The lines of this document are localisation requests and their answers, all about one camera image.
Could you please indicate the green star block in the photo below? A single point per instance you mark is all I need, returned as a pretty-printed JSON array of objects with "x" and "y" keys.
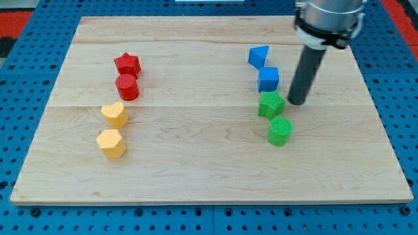
[{"x": 271, "y": 104}]

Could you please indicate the blue triangle block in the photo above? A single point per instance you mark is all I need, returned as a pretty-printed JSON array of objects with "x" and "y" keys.
[{"x": 257, "y": 56}]

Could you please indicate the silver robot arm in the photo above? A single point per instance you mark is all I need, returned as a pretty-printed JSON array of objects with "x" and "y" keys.
[{"x": 321, "y": 24}]

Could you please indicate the blue cube block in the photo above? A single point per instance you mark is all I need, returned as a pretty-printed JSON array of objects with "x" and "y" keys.
[{"x": 268, "y": 79}]

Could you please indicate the yellow hexagon block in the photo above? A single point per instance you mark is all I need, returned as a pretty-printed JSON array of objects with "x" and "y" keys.
[{"x": 111, "y": 143}]

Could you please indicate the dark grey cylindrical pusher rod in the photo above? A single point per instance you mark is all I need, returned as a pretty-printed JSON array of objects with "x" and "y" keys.
[{"x": 307, "y": 68}]

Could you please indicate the red star block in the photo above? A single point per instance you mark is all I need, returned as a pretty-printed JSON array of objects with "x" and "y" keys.
[{"x": 128, "y": 64}]

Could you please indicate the yellow heart block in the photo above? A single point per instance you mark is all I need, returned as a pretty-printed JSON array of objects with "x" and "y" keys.
[{"x": 115, "y": 115}]

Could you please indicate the light wooden board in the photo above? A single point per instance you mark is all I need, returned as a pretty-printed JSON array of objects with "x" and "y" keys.
[{"x": 193, "y": 135}]

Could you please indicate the red cylinder block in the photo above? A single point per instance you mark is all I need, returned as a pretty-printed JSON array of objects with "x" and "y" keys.
[{"x": 127, "y": 87}]

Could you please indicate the green cylinder block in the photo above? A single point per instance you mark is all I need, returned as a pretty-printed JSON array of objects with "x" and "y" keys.
[{"x": 279, "y": 131}]

